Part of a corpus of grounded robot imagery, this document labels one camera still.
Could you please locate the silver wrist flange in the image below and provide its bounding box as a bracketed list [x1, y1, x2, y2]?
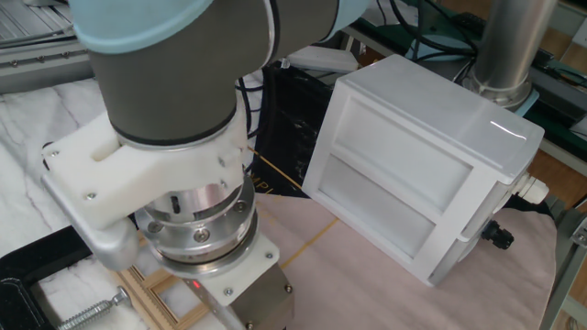
[135, 176, 259, 279]

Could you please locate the black gripper cable bundle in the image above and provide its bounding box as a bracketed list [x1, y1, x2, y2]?
[234, 76, 277, 139]

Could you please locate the white gripper adapter plate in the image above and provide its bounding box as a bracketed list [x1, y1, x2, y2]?
[181, 233, 282, 307]

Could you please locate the aluminium profile rail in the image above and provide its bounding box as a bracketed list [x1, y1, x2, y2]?
[0, 27, 95, 95]

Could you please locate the white cable gland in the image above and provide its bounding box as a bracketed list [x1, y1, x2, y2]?
[511, 171, 550, 205]

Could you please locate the grey table frame leg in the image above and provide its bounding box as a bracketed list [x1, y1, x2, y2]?
[538, 194, 587, 330]

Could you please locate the black cable gland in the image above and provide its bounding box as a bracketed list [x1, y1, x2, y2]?
[480, 219, 515, 251]

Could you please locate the white plastic enclosure box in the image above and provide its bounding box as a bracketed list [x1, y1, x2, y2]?
[301, 53, 546, 288]

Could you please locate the miniature wooden sliding window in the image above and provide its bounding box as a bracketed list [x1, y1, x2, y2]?
[112, 263, 213, 330]

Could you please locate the silver threaded clamp screw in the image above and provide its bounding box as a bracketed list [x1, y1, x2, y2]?
[57, 286, 133, 330]

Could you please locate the black C-clamp frame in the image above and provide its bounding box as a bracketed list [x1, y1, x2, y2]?
[0, 224, 94, 330]

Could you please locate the marble and pink printed mat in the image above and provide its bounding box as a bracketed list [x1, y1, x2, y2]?
[0, 61, 559, 330]

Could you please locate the white wrist mounting bracket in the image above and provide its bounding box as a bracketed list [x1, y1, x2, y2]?
[40, 98, 249, 272]

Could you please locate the silver Schunk gripper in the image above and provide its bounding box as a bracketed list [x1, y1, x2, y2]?
[183, 263, 295, 330]

